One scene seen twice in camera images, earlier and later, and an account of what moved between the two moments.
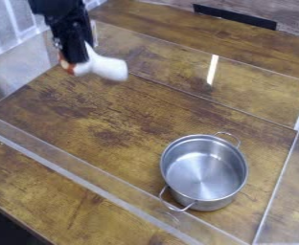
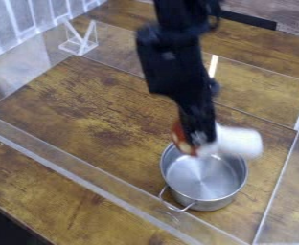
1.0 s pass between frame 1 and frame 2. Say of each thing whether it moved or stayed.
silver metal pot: stayed
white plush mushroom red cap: moved
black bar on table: stayed
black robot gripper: moved
